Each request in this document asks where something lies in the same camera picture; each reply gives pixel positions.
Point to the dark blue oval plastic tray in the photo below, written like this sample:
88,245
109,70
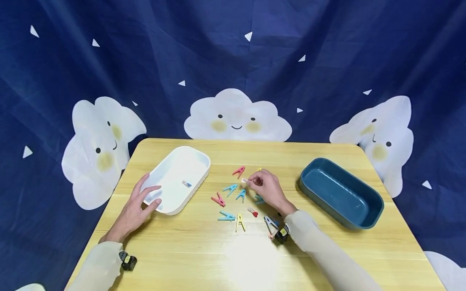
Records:
342,194

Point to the scatter of coloured clothespins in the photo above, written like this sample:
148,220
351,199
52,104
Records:
219,200

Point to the white blue clothespin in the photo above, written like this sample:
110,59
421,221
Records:
186,184

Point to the person's left index finger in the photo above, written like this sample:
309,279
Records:
153,190

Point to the white oval plastic tray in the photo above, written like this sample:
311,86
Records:
182,173

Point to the black wrist band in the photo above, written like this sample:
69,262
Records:
282,234
128,261

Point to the person's left hand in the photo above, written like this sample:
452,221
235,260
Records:
127,216

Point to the person's right thumb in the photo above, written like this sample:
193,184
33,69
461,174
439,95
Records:
255,184

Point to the person's right forearm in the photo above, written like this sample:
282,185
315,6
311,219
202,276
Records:
327,254

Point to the person's left middle finger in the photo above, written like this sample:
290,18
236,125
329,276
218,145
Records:
144,180

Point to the person's right index finger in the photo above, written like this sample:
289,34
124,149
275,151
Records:
257,174

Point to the person's left forearm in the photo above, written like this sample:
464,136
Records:
96,266

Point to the person's left thumb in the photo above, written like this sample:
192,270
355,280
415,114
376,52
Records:
154,204

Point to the person's right hand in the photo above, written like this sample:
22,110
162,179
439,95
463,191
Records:
271,192

